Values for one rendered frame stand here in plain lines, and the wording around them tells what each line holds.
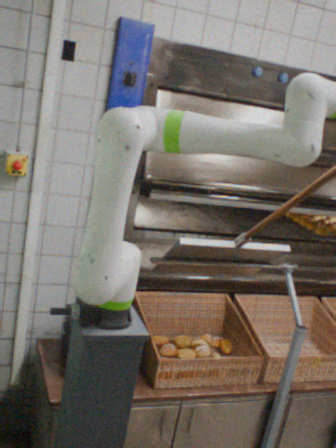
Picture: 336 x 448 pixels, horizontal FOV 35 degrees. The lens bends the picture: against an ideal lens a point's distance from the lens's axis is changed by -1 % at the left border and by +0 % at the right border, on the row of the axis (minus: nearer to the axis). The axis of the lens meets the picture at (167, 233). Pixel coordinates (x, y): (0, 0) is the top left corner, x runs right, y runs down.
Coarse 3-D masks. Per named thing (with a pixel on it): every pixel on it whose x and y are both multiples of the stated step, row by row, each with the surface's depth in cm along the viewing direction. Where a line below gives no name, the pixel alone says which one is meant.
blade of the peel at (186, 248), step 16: (192, 240) 226; (208, 240) 229; (176, 256) 237; (192, 256) 239; (208, 256) 241; (224, 256) 243; (240, 256) 245; (256, 256) 247; (272, 256) 249; (192, 272) 261; (208, 272) 264; (224, 272) 266; (240, 272) 268
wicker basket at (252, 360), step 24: (144, 312) 264; (168, 312) 283; (192, 312) 288; (168, 336) 284; (240, 336) 279; (144, 360) 255; (168, 360) 239; (192, 360) 244; (216, 360) 249; (240, 360) 254; (168, 384) 244; (192, 384) 249; (216, 384) 254
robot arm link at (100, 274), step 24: (120, 120) 127; (144, 120) 133; (96, 144) 132; (120, 144) 128; (144, 144) 135; (96, 168) 133; (120, 168) 130; (96, 192) 134; (120, 192) 133; (96, 216) 135; (120, 216) 136; (96, 240) 136; (120, 240) 139; (96, 264) 137; (120, 264) 147; (96, 288) 138; (120, 288) 146
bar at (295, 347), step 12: (168, 264) 237; (180, 264) 239; (192, 264) 241; (204, 264) 243; (216, 264) 245; (228, 264) 247; (240, 264) 250; (252, 264) 252; (264, 264) 255; (276, 264) 258; (288, 264) 260; (300, 264) 263; (288, 276) 259; (288, 288) 258; (300, 324) 248; (300, 336) 247; (300, 348) 249; (288, 360) 252; (288, 372) 252; (288, 384) 255; (276, 396) 259; (276, 408) 258; (276, 420) 260; (276, 432) 263; (264, 444) 266
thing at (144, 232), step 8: (136, 232) 268; (144, 232) 269; (152, 232) 271; (160, 232) 272; (168, 232) 274; (176, 232) 276; (184, 232) 279; (192, 232) 281; (200, 232) 284; (208, 232) 287; (224, 240) 287; (232, 240) 288; (256, 240) 293; (264, 240) 295; (272, 240) 297; (280, 240) 299; (288, 240) 302; (296, 240) 305; (304, 240) 308; (312, 240) 312; (320, 240) 315; (296, 248) 305; (304, 248) 306; (312, 248) 308; (320, 248) 310; (328, 248) 312
